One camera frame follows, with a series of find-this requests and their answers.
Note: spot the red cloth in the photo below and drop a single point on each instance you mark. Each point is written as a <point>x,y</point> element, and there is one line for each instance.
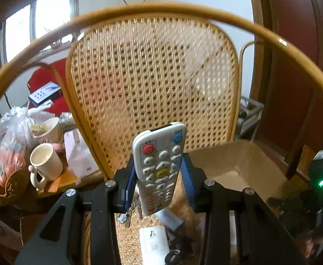
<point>40,76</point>

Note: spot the paper noodle cup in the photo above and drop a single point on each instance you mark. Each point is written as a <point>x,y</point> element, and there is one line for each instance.
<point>49,134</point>

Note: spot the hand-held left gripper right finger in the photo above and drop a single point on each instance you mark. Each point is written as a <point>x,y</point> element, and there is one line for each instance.
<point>187,183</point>

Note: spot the bunch of keys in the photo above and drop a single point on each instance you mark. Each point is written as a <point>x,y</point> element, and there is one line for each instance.
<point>125,219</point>

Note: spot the window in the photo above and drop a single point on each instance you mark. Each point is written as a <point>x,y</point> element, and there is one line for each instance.
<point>51,13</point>

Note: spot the black key fob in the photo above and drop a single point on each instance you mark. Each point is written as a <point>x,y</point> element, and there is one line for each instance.
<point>180,247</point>

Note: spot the cream ceramic mug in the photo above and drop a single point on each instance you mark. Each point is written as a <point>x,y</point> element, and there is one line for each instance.
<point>47,162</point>

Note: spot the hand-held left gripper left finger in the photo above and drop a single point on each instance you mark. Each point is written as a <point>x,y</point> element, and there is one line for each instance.
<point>130,183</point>

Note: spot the cardboard box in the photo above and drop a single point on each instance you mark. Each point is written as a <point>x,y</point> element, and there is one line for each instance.
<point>233,165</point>

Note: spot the rattan chair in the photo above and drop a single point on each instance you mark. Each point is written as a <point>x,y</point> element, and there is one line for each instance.
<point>150,74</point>

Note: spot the clear plastic bag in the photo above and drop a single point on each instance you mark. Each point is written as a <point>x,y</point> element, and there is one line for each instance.
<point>6,143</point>

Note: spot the blue and white box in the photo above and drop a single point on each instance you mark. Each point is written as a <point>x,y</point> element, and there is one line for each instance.
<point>44,93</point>

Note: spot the white metal rack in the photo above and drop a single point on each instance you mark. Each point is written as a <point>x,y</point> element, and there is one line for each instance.
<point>251,113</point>

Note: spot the brown wooden door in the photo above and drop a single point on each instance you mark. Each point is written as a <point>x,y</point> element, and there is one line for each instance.
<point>288,33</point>

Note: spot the white remote control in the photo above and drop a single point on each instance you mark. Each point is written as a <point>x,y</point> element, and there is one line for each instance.
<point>161,149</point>

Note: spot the wooden side table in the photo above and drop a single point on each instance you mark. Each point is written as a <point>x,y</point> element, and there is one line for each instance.
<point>67,180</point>

